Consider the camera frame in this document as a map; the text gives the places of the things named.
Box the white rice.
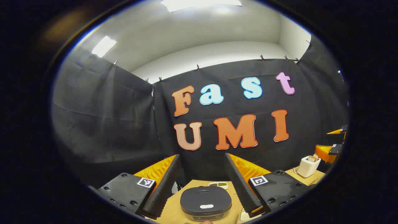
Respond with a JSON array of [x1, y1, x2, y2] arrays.
[[238, 211, 260, 223]]

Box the row of black cloth clips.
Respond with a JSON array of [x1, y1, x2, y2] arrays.
[[113, 40, 312, 84]]

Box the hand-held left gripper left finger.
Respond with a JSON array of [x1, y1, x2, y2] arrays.
[[89, 154, 181, 220]]

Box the clear plastic container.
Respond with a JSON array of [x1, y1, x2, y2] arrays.
[[236, 208, 265, 224]]

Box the black silver rice cooker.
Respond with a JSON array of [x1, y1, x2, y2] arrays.
[[180, 186, 233, 222]]

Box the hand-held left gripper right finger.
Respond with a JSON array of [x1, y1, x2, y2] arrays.
[[224, 152, 316, 218]]

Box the white toaster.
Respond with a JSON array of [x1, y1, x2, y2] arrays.
[[296, 156, 322, 178]]

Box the ceiling light panel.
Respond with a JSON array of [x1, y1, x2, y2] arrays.
[[91, 35, 118, 58], [161, 0, 242, 13]]

